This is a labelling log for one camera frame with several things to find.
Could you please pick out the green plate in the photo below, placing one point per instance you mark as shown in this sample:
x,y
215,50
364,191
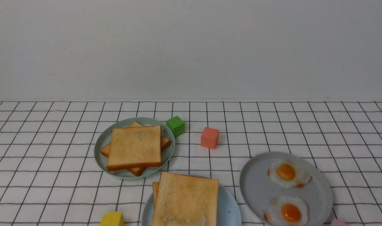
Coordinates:
x,y
124,174

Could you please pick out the green foam cube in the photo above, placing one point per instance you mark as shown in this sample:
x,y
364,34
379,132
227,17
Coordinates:
x,y
176,125

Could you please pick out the grey plate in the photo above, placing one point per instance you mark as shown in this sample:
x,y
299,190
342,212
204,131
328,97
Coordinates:
x,y
258,190

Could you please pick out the fried egg lower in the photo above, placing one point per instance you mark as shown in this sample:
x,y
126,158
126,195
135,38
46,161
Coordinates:
x,y
287,211

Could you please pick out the orange foam cube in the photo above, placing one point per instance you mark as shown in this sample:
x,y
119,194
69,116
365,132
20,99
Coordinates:
x,y
209,138

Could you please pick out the pink foam cube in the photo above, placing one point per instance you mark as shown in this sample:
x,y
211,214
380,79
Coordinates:
x,y
337,222

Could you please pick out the fried egg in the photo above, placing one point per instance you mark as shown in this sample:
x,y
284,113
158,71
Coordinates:
x,y
287,211
287,174

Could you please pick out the yellow foam cube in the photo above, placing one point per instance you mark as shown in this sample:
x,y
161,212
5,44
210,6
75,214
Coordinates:
x,y
112,219

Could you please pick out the toast slice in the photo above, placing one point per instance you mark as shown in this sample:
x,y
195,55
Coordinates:
x,y
155,186
135,147
185,200

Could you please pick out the fried egg rear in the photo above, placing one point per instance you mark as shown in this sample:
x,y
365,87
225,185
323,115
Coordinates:
x,y
287,174

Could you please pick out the toast slice top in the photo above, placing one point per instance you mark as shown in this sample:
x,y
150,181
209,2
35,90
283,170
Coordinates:
x,y
185,200

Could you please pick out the light blue plate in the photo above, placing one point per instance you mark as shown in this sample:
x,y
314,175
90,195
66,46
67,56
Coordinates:
x,y
228,212

